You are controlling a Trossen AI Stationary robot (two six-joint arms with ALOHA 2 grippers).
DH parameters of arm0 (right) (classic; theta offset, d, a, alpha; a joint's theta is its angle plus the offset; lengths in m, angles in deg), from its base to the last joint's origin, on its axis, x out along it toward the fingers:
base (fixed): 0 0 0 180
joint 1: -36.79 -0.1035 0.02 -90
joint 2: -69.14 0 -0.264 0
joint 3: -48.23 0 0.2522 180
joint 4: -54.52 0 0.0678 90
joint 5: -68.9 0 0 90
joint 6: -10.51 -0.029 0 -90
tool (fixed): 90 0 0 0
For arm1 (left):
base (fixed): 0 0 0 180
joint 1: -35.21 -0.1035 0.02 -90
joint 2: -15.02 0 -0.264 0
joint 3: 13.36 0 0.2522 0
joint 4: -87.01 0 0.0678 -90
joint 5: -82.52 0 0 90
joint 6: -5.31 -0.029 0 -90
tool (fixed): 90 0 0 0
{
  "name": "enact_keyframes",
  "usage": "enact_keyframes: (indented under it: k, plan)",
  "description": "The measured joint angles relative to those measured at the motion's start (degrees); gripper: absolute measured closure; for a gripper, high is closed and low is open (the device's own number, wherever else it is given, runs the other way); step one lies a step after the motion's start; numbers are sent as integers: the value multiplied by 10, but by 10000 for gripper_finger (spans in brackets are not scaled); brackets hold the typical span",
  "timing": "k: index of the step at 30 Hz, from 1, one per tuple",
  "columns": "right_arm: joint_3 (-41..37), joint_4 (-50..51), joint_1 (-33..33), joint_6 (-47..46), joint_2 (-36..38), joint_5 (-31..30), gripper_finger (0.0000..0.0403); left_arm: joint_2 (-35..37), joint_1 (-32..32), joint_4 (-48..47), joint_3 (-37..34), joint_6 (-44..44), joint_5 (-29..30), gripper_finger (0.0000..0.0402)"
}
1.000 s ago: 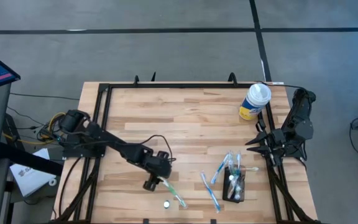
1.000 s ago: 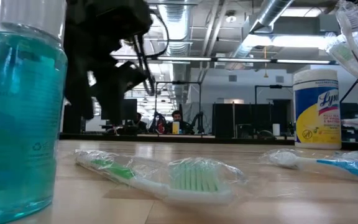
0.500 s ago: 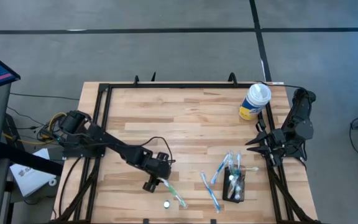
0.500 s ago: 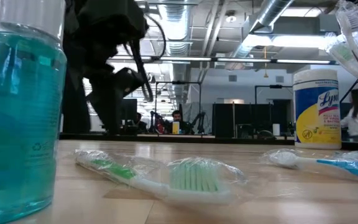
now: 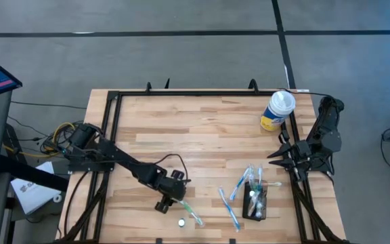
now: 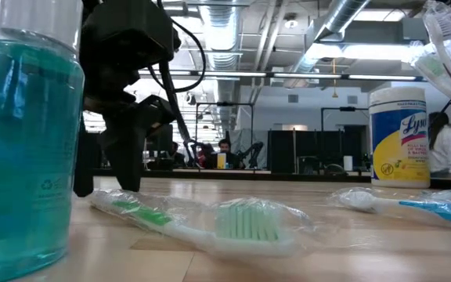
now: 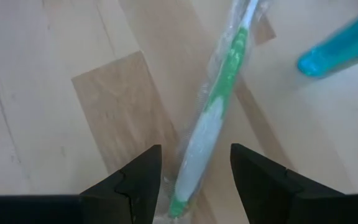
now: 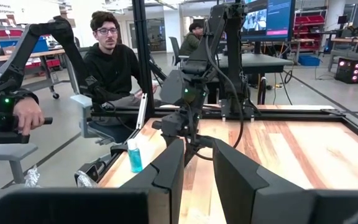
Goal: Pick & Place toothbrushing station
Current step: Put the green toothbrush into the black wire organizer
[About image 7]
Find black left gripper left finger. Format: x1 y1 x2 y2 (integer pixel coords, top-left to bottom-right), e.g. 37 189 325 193
79 144 163 224

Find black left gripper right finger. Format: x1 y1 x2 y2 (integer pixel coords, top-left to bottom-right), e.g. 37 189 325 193
230 142 347 224

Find green toothbrush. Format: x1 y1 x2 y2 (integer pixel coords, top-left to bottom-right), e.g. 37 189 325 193
166 0 273 220

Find teal mouthwash bottle white cap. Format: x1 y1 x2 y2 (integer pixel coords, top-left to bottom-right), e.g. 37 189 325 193
296 6 358 79

